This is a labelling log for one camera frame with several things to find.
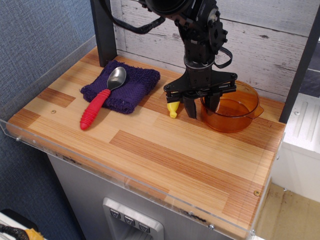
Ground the white ribbed appliance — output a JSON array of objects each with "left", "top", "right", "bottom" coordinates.
[{"left": 271, "top": 93, "right": 320, "bottom": 202}]

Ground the purple folded towel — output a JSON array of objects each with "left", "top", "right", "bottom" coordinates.
[{"left": 80, "top": 60, "right": 161, "bottom": 114}]

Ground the silver dispenser button panel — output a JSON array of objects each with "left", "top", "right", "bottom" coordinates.
[{"left": 102, "top": 197, "right": 165, "bottom": 240}]

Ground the yellow toy banana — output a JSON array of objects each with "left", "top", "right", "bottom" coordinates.
[{"left": 166, "top": 92, "right": 184, "bottom": 119}]

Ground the clear acrylic table guard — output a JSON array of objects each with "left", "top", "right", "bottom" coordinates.
[{"left": 0, "top": 30, "right": 288, "bottom": 240}]

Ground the orange transparent plastic pot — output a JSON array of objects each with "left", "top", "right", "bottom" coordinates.
[{"left": 200, "top": 80, "right": 264, "bottom": 133}]

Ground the black vertical post right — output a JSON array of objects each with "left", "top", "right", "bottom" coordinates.
[{"left": 279, "top": 7, "right": 320, "bottom": 124}]

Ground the yellow black object corner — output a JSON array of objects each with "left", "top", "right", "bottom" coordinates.
[{"left": 0, "top": 224, "right": 45, "bottom": 240}]

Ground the grey toy fridge cabinet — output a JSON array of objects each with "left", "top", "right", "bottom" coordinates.
[{"left": 49, "top": 155, "right": 228, "bottom": 240}]

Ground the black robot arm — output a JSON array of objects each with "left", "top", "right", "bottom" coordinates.
[{"left": 139, "top": 0, "right": 238, "bottom": 119}]

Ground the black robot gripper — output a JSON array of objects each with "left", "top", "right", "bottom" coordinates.
[{"left": 163, "top": 58, "right": 238, "bottom": 119}]

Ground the red handled metal spoon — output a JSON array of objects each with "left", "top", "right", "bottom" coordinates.
[{"left": 80, "top": 66, "right": 127, "bottom": 130}]

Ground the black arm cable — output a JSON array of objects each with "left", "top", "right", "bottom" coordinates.
[{"left": 98, "top": 0, "right": 166, "bottom": 35}]

